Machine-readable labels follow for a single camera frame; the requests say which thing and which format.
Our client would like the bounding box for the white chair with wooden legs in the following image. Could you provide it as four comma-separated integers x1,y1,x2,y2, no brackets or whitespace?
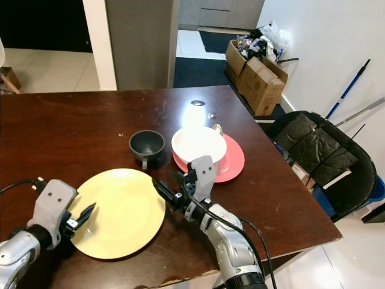
0,41,22,95

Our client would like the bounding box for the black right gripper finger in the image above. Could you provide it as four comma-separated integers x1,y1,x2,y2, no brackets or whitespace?
152,178,181,204
168,170,194,188

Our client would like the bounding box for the blue bin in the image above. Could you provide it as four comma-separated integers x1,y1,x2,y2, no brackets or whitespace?
363,175,385,204

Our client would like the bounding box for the red plate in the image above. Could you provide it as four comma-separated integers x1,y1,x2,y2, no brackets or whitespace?
173,134,245,184

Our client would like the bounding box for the dark grey cup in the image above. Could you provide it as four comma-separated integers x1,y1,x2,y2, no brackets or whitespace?
129,130,165,170

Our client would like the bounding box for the large dark rug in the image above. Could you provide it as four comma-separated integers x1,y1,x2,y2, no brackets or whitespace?
173,57,236,90

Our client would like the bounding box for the grey door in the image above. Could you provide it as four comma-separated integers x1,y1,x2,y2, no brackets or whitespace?
105,0,181,92

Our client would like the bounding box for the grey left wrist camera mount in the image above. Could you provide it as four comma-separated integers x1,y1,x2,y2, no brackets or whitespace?
33,179,78,233

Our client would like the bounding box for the dark quilted seat cushion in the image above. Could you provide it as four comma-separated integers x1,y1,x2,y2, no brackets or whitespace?
277,114,359,185

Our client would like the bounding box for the white bowl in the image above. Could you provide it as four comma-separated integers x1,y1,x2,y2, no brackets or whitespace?
171,126,227,172

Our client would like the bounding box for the open cardboard box with clutter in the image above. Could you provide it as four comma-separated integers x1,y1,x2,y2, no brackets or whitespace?
225,33,274,78

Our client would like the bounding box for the black chair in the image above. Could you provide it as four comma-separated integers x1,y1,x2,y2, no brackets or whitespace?
267,110,378,222

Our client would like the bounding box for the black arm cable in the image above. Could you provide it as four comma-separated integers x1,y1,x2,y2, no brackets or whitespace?
188,181,278,289
0,177,46,195

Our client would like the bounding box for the white plastic bag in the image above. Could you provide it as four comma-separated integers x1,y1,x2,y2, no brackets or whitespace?
257,20,291,60

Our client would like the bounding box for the small dark rug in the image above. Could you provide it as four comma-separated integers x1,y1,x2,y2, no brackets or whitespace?
199,31,242,55

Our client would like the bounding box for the closed brown cardboard box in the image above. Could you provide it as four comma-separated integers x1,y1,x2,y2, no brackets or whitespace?
236,57,289,117

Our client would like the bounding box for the yellow plate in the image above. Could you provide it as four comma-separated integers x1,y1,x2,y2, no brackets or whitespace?
70,168,166,260

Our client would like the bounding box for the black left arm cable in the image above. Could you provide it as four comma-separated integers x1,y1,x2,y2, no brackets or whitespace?
0,177,46,195

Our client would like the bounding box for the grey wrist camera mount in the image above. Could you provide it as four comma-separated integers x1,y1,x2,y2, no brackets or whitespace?
33,179,78,233
186,155,215,203

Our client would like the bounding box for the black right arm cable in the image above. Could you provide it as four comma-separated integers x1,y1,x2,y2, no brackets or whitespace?
188,181,278,289

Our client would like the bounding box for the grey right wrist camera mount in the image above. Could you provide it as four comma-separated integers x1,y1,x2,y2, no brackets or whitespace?
186,155,215,203

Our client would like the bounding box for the blue mop pole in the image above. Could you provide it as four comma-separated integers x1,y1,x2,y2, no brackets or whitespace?
325,59,372,120

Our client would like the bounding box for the grey metal pole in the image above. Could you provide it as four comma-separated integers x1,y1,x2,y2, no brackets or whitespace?
334,96,385,128

